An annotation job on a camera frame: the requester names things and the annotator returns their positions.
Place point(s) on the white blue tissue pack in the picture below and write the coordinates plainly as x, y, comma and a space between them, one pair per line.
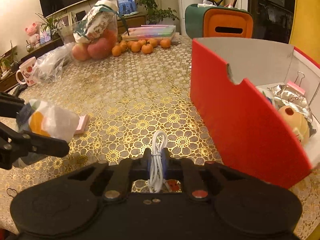
47, 119

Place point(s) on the pink pig plush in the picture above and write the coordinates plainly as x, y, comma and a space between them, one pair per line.
33, 34

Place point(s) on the red cardboard box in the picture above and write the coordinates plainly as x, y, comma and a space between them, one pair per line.
249, 133

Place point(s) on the yellow plush toy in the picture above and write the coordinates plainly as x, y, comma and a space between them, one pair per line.
297, 122

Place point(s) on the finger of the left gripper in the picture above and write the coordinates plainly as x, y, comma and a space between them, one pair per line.
10, 105
15, 145

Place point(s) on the mandarin orange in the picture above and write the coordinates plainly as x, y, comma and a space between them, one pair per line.
135, 47
147, 48
165, 43
116, 51

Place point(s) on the stack of pastel books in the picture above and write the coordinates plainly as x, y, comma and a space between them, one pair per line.
145, 32

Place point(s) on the white mug with strawberries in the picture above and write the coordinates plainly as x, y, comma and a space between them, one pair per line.
26, 70

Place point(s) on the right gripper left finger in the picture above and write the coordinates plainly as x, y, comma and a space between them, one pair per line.
123, 175

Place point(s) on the pink binder clip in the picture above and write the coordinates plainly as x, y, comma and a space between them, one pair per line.
297, 84

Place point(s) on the silver foil snack packet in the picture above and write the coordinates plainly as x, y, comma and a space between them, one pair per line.
283, 95

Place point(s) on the large red apple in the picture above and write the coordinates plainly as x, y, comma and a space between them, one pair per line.
100, 49

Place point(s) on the clear crumpled plastic bag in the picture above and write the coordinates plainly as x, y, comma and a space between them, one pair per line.
49, 67

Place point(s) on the black remote control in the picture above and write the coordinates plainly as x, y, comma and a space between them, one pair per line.
19, 89

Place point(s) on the large orange apple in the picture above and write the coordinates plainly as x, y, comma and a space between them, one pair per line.
80, 52

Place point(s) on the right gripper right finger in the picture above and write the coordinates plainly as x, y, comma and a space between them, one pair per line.
185, 171

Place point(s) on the green orange tissue box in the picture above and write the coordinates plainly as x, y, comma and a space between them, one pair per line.
217, 22

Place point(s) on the blue picture card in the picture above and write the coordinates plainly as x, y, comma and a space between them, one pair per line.
126, 7

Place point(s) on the printed cloth bag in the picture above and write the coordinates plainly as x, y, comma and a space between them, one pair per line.
102, 16

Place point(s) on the green potted plant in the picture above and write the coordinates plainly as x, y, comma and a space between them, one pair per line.
155, 13

